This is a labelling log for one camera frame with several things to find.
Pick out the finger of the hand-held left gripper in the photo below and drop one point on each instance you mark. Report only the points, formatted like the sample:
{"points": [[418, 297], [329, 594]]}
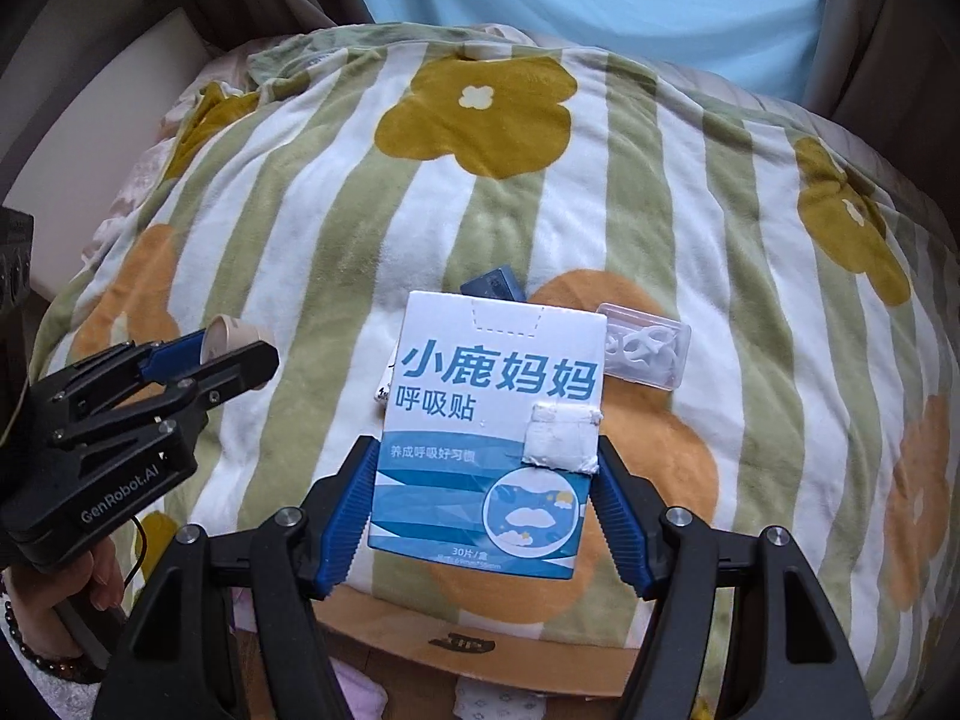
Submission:
{"points": [[176, 360], [236, 369]]}

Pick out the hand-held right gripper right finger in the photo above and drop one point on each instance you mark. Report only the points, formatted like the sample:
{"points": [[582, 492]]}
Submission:
{"points": [[624, 521]]}

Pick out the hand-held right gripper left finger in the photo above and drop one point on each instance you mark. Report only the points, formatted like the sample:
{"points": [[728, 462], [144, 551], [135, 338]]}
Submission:
{"points": [[351, 517]]}

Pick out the small beige cap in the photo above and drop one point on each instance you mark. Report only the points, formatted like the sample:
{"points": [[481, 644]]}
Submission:
{"points": [[225, 341]]}

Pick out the white and blue carton box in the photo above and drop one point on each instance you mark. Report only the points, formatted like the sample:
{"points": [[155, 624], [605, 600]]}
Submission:
{"points": [[487, 420]]}

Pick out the person's left hand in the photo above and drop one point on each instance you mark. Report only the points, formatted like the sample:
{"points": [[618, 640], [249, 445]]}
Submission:
{"points": [[71, 600]]}

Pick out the small white printed packet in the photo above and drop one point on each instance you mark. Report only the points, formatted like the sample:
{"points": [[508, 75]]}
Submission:
{"points": [[382, 390]]}

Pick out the brown cardboard box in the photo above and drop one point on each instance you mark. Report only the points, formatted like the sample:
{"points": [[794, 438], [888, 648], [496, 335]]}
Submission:
{"points": [[480, 634]]}

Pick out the pink cloth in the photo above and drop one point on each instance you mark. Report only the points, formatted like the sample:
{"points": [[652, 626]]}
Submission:
{"points": [[358, 694]]}

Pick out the clear box of floss picks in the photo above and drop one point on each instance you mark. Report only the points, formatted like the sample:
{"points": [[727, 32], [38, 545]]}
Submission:
{"points": [[646, 345]]}

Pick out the white patterned cloth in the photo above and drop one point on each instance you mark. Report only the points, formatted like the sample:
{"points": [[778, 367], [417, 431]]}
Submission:
{"points": [[495, 699]]}

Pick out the small dark blue packet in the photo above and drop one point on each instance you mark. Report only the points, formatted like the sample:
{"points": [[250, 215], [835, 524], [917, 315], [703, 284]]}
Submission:
{"points": [[491, 282]]}

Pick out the white flat cushion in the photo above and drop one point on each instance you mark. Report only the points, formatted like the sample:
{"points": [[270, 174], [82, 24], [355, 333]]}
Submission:
{"points": [[97, 82]]}

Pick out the flower striped blanket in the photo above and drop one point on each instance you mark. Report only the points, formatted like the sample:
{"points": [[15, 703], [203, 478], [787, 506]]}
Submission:
{"points": [[525, 165]]}

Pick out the light blue sheet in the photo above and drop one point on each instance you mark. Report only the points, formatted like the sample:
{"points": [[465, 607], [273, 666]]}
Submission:
{"points": [[585, 7]]}

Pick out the beige curtain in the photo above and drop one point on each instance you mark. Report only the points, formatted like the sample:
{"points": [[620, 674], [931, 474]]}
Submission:
{"points": [[885, 37]]}

